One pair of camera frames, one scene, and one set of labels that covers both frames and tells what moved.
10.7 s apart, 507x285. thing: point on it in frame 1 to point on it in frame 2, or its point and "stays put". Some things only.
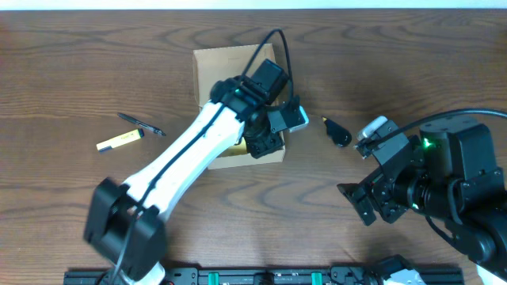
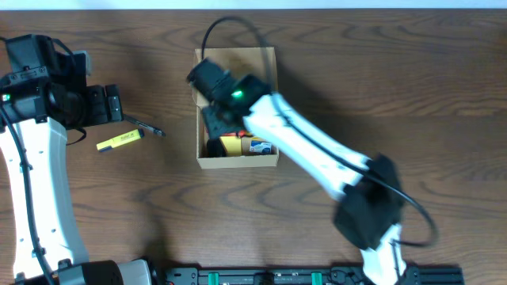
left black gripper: x=265 y=142 to x=113 y=103
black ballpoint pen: x=150 y=128 stays put
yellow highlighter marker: x=120 y=140 stays put
